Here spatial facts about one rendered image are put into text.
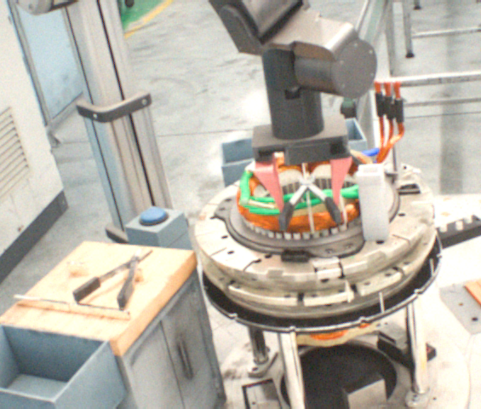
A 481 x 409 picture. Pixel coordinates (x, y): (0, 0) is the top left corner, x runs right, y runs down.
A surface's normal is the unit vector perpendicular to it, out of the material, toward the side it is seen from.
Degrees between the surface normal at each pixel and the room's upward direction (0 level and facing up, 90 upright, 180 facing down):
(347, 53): 90
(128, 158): 90
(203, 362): 90
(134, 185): 90
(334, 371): 0
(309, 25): 21
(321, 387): 0
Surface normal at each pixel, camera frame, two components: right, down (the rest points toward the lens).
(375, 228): -0.26, 0.48
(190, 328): 0.89, 0.05
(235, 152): 0.04, 0.45
